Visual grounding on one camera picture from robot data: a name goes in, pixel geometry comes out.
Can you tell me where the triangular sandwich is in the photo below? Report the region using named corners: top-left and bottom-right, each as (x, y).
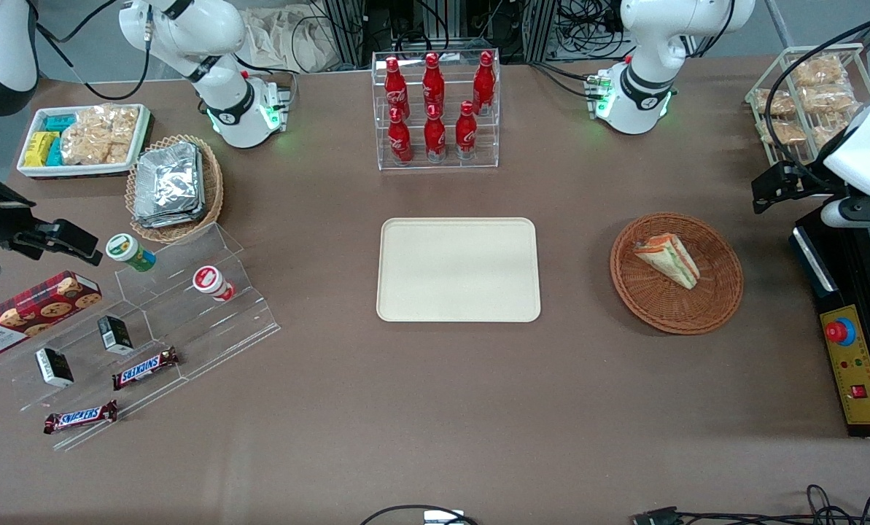
top-left (632, 233), bottom-right (701, 291)

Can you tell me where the oval light wicker basket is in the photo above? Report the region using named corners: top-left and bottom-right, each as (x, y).
top-left (125, 134), bottom-right (225, 244)

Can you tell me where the round brown wicker basket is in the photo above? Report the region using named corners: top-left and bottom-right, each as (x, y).
top-left (610, 212), bottom-right (744, 335)

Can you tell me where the beige plastic tray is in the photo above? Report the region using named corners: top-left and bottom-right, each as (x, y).
top-left (376, 217), bottom-right (542, 323)

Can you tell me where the clear bag of fried snacks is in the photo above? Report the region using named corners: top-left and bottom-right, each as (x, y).
top-left (799, 84), bottom-right (855, 114)
top-left (754, 89), bottom-right (797, 117)
top-left (758, 119), bottom-right (807, 146)
top-left (790, 55), bottom-right (848, 88)
top-left (812, 122), bottom-right (855, 152)

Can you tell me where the white rectangular serving dish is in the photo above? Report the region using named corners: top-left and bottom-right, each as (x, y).
top-left (17, 104), bottom-right (152, 179)

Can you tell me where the green snack cup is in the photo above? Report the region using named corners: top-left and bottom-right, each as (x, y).
top-left (106, 233), bottom-right (157, 273)

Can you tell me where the red tartan cookie box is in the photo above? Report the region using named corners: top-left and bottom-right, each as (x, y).
top-left (0, 271), bottom-right (104, 361)

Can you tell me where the yellow snack packet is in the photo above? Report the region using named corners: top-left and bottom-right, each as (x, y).
top-left (24, 131), bottom-right (60, 168)

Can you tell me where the black machine housing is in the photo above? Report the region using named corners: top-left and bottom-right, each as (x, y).
top-left (791, 201), bottom-right (870, 438)

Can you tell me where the small black box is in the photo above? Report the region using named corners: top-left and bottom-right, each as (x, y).
top-left (97, 315), bottom-right (135, 357)
top-left (35, 348), bottom-right (75, 389)

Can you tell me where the large clear snack bag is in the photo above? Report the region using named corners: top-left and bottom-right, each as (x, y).
top-left (61, 104), bottom-right (139, 166)

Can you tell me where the silver foil packs stack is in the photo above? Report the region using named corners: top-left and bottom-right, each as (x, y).
top-left (133, 141), bottom-right (206, 229)

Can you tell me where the red snack cup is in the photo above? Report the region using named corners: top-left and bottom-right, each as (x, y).
top-left (192, 266), bottom-right (236, 303)

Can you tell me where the red emergency stop button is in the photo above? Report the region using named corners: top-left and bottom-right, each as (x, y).
top-left (825, 319), bottom-right (857, 348)

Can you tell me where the Snickers chocolate bar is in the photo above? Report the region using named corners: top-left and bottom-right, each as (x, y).
top-left (112, 347), bottom-right (181, 392)
top-left (44, 400), bottom-right (119, 435)

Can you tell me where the grey metal pole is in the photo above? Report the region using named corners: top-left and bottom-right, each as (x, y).
top-left (765, 0), bottom-right (798, 49)

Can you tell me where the clear acrylic stepped display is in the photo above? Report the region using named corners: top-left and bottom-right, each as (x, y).
top-left (0, 222), bottom-right (282, 451)

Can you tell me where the yellow control panel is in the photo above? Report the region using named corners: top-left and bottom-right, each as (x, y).
top-left (820, 305), bottom-right (870, 427)

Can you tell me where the beige cloth bag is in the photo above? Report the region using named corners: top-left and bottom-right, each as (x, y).
top-left (241, 6), bottom-right (335, 74)

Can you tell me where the red cola bottle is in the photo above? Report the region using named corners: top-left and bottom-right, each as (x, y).
top-left (454, 101), bottom-right (478, 160)
top-left (424, 104), bottom-right (448, 163)
top-left (473, 51), bottom-right (497, 116)
top-left (384, 57), bottom-right (411, 119)
top-left (388, 107), bottom-right (414, 166)
top-left (422, 52), bottom-right (446, 116)

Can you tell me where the clear acrylic bottle rack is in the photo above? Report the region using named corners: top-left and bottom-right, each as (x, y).
top-left (371, 50), bottom-right (501, 171)

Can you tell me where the white wire rack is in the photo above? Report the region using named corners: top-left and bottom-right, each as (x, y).
top-left (745, 42), bottom-right (870, 170)

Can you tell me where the black left wrist camera cable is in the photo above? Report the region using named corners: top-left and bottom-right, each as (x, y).
top-left (764, 20), bottom-right (870, 192)

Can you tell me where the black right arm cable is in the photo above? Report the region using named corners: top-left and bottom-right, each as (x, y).
top-left (35, 0), bottom-right (152, 101)

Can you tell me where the black cable with black connector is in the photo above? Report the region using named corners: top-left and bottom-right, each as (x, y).
top-left (632, 484), bottom-right (870, 525)

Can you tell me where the black cable with white plug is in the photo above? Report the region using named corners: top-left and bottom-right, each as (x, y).
top-left (360, 505), bottom-right (480, 525)

